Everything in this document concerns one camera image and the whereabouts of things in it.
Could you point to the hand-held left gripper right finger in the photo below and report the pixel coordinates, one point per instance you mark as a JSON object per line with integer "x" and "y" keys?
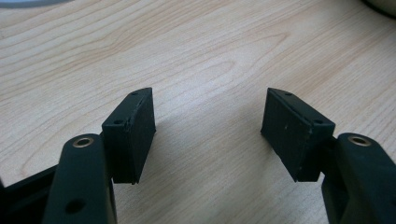
{"x": 295, "y": 133}

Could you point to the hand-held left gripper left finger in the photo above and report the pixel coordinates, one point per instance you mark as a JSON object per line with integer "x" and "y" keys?
{"x": 130, "y": 137}

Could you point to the white round object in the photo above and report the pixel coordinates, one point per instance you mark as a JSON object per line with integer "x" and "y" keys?
{"x": 381, "y": 6}

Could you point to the grey round object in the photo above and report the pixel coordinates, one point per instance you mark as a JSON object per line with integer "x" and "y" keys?
{"x": 28, "y": 2}

